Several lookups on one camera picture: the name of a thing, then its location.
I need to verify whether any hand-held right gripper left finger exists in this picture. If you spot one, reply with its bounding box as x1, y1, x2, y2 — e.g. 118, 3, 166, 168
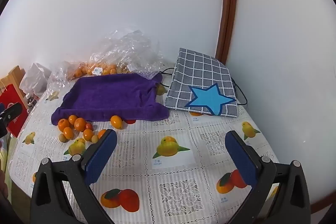
30, 129, 118, 224

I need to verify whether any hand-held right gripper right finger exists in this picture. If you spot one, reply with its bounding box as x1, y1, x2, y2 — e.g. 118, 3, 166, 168
225, 130, 311, 224

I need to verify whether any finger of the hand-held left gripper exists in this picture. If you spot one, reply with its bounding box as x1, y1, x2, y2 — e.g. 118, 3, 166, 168
0, 102, 23, 123

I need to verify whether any purple towel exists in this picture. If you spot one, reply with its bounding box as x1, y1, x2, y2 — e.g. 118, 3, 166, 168
51, 72, 170, 127

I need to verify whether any red paper bag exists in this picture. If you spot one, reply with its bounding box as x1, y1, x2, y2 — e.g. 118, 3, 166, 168
0, 84, 29, 138

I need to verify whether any small dark bottle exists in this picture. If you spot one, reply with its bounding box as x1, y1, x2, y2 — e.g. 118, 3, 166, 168
25, 93, 40, 110

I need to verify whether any pale yellow cloth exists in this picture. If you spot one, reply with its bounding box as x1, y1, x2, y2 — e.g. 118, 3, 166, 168
0, 135, 16, 195

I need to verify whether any brown paper bag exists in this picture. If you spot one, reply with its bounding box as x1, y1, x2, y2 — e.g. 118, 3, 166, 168
0, 65, 26, 90

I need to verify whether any white paper bag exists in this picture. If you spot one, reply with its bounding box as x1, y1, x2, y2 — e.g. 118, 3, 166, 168
19, 63, 52, 98

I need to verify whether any fruit print tablecloth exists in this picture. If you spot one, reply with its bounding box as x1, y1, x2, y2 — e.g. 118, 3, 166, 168
8, 88, 281, 224

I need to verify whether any crumpled clear plastic wrap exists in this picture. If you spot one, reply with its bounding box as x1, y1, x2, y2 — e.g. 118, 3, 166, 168
47, 61, 72, 98

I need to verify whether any pile of packaged oranges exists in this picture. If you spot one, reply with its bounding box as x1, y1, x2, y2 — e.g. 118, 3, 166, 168
69, 61, 130, 80

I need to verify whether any grey checked bag blue star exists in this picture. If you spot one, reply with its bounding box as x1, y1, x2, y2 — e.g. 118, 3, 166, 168
158, 48, 248, 117

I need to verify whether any clear plastic bag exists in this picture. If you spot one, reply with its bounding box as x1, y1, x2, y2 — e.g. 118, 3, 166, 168
67, 28, 164, 81

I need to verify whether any brown wooden door frame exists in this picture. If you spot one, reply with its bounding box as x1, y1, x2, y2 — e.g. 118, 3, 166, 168
216, 0, 239, 63

